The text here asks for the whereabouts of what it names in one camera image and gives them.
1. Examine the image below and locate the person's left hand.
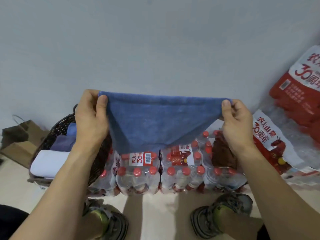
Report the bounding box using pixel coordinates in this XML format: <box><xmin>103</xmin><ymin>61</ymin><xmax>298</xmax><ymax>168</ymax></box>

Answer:
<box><xmin>75</xmin><ymin>89</ymin><xmax>110</xmax><ymax>158</ymax></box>

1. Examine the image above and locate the person's right hand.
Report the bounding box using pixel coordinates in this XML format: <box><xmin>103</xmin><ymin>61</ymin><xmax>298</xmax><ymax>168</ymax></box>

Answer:
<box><xmin>221</xmin><ymin>99</ymin><xmax>257</xmax><ymax>157</ymax></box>

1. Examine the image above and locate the light blue towel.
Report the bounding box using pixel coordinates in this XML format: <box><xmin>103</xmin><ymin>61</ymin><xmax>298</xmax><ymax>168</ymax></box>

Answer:
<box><xmin>98</xmin><ymin>91</ymin><xmax>233</xmax><ymax>156</ymax></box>
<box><xmin>66</xmin><ymin>122</ymin><xmax>77</xmax><ymax>137</ymax></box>

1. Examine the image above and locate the brown towel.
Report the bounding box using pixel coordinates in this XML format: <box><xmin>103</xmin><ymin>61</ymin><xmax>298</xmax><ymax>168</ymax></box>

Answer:
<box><xmin>211</xmin><ymin>133</ymin><xmax>238</xmax><ymax>171</ymax></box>

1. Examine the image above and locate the dark grey towel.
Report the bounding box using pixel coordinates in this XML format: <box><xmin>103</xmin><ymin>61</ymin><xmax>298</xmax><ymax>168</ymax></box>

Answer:
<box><xmin>50</xmin><ymin>134</ymin><xmax>77</xmax><ymax>153</ymax></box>

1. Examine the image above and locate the dark brown wicker basket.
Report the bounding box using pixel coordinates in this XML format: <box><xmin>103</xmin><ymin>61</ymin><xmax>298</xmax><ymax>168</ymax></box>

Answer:
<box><xmin>27</xmin><ymin>104</ymin><xmax>113</xmax><ymax>188</ymax></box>

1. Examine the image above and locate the cream towel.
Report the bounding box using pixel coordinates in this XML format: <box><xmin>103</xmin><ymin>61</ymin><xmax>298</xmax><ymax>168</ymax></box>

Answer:
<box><xmin>30</xmin><ymin>150</ymin><xmax>71</xmax><ymax>180</ymax></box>

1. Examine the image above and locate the person's left forearm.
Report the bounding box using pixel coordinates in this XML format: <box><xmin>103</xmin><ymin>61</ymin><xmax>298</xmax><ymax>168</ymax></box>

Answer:
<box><xmin>9</xmin><ymin>147</ymin><xmax>101</xmax><ymax>240</ymax></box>

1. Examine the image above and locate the person's right forearm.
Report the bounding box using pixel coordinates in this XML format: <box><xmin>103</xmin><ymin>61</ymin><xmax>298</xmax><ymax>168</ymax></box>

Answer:
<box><xmin>237</xmin><ymin>147</ymin><xmax>320</xmax><ymax>240</ymax></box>

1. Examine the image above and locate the person's right grey shoe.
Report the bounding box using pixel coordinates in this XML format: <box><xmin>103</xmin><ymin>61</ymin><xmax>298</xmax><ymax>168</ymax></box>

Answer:
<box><xmin>190</xmin><ymin>192</ymin><xmax>254</xmax><ymax>240</ymax></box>

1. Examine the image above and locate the person's grey shoe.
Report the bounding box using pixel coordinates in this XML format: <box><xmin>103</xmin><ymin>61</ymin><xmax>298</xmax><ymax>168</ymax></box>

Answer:
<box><xmin>190</xmin><ymin>192</ymin><xmax>254</xmax><ymax>240</ymax></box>
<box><xmin>82</xmin><ymin>197</ymin><xmax>129</xmax><ymax>240</ymax></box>

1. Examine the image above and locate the person's left grey shoe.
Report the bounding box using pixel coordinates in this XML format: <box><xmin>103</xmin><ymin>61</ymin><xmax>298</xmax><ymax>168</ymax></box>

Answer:
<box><xmin>82</xmin><ymin>197</ymin><xmax>129</xmax><ymax>240</ymax></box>

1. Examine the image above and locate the brown paper bag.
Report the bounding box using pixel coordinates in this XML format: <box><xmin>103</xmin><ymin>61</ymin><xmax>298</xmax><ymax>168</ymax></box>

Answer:
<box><xmin>0</xmin><ymin>114</ymin><xmax>50</xmax><ymax>170</ymax></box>

